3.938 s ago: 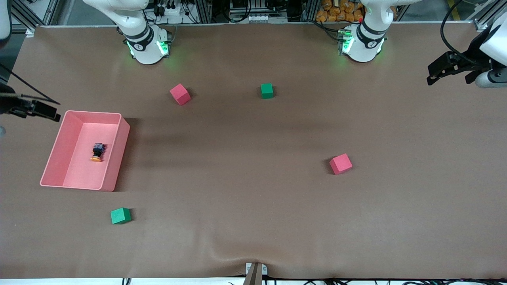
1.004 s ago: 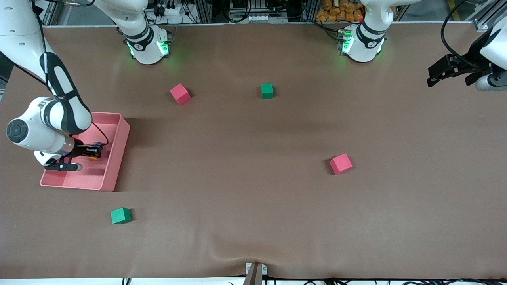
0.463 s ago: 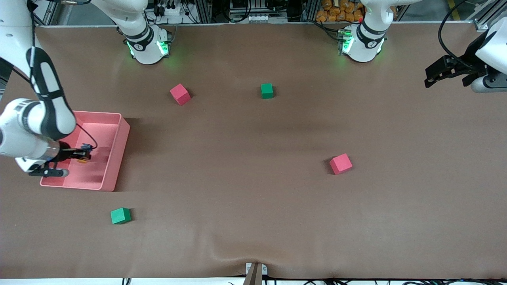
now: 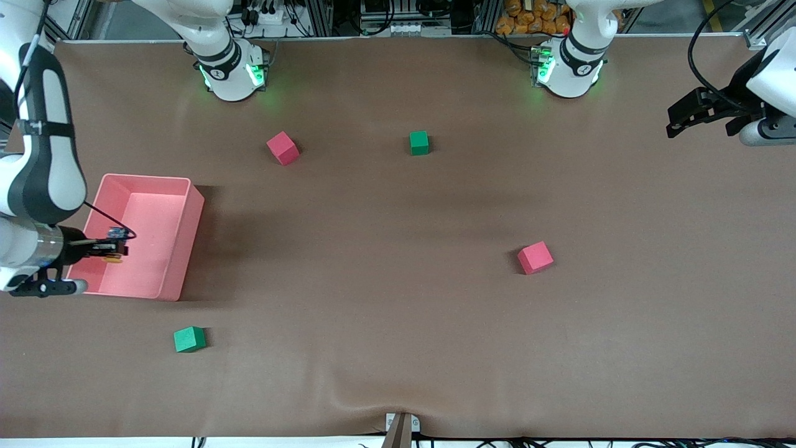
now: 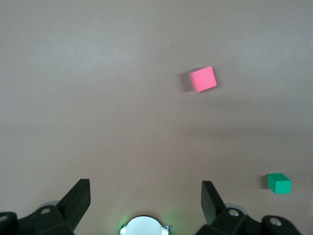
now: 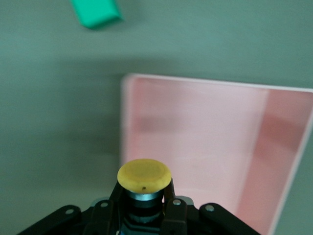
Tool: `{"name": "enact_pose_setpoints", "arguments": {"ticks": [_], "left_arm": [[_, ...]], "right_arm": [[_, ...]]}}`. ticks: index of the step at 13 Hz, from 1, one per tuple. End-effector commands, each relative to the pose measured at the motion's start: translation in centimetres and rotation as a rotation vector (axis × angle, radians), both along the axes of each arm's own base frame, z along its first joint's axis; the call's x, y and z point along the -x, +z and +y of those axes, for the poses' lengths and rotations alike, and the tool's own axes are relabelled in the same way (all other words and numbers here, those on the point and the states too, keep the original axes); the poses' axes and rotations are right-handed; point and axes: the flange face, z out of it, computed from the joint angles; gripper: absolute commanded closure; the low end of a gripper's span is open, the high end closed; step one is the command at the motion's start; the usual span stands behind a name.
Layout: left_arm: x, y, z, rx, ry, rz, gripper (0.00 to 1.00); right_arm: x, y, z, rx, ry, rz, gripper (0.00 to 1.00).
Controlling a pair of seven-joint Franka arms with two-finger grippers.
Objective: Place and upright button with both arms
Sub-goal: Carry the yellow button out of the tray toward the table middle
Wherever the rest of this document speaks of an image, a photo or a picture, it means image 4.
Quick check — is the aluminium frame post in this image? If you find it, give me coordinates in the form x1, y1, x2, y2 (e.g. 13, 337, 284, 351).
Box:
298, 0, 334, 37

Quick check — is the white terminal strip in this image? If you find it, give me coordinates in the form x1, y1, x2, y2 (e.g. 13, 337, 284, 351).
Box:
387, 22, 452, 36

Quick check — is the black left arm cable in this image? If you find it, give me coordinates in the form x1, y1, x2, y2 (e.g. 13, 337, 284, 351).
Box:
687, 0, 747, 113

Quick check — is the white power strip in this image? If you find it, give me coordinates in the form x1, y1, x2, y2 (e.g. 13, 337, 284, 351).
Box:
246, 5, 294, 27

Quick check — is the pink plastic bin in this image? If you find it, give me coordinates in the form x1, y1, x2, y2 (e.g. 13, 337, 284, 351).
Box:
62, 173, 205, 302

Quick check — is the brown table cover sheet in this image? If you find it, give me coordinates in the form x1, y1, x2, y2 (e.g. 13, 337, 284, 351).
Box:
0, 34, 796, 439

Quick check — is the metal table edge bracket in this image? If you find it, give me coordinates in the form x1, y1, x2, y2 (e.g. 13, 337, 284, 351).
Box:
384, 412, 422, 448

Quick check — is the orange objects pile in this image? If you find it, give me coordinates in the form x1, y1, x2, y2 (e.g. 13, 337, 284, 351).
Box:
496, 0, 573, 35

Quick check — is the pink foam cube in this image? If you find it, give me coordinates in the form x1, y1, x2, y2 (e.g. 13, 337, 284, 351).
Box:
517, 241, 555, 276
266, 131, 301, 167

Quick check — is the aluminium frame profile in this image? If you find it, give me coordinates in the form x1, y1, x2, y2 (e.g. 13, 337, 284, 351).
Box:
737, 0, 796, 50
44, 0, 95, 42

